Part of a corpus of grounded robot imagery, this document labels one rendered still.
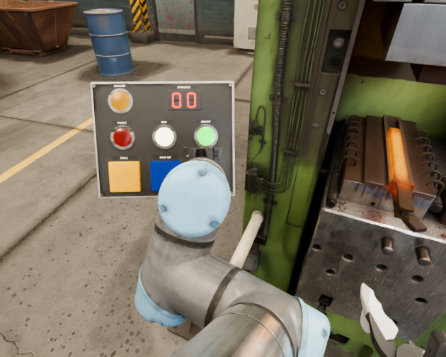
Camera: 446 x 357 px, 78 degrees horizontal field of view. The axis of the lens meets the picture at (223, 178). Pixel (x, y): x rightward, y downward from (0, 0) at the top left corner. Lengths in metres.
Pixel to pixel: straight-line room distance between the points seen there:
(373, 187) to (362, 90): 0.49
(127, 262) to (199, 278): 1.53
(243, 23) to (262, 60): 5.28
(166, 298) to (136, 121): 0.47
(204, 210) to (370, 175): 0.59
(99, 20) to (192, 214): 4.76
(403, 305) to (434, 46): 0.69
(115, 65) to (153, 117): 4.39
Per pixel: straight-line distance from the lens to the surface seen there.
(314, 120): 0.86
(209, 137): 0.67
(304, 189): 0.99
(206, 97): 0.68
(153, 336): 1.57
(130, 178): 0.70
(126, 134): 0.70
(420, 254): 0.81
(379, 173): 0.82
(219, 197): 0.27
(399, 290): 0.97
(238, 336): 0.22
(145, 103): 0.70
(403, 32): 0.65
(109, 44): 5.00
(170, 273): 0.32
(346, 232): 0.81
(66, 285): 1.87
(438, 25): 0.66
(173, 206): 0.28
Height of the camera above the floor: 1.41
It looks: 38 degrees down
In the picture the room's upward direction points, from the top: straight up
